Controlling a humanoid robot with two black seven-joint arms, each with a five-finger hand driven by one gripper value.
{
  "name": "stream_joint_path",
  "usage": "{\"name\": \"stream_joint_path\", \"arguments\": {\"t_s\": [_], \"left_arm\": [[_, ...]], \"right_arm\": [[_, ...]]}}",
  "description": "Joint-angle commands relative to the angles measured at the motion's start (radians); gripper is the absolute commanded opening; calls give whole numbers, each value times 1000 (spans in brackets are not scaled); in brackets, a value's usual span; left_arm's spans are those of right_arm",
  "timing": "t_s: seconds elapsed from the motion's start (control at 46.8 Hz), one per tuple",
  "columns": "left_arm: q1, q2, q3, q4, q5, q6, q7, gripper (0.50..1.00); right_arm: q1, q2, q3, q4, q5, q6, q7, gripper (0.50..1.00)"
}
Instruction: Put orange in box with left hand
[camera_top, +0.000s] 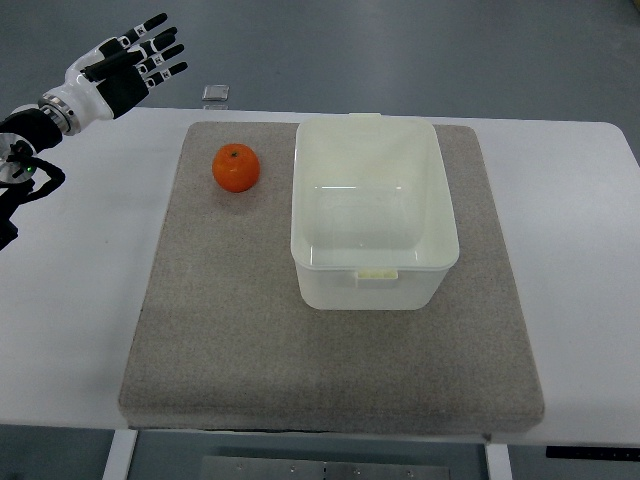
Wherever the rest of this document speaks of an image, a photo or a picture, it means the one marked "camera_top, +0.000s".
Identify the white right table leg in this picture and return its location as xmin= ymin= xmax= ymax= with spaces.
xmin=485 ymin=436 xmax=514 ymax=480

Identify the white table leg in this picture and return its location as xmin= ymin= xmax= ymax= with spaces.
xmin=485 ymin=436 xmax=514 ymax=480
xmin=102 ymin=429 xmax=138 ymax=480

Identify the black table control panel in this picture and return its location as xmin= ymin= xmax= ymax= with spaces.
xmin=545 ymin=446 xmax=640 ymax=462

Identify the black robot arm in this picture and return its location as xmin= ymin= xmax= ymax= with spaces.
xmin=1 ymin=13 xmax=187 ymax=247

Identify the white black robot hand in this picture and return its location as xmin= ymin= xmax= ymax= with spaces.
xmin=37 ymin=13 xmax=188 ymax=135

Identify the white left table leg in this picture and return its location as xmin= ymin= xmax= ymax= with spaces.
xmin=102 ymin=429 xmax=138 ymax=480

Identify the grey felt mat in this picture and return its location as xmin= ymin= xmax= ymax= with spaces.
xmin=119 ymin=121 xmax=545 ymax=435

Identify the white plastic box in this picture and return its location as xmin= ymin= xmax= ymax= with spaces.
xmin=290 ymin=114 xmax=459 ymax=310

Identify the orange fruit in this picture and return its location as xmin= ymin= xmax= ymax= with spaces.
xmin=211 ymin=143 xmax=261 ymax=193

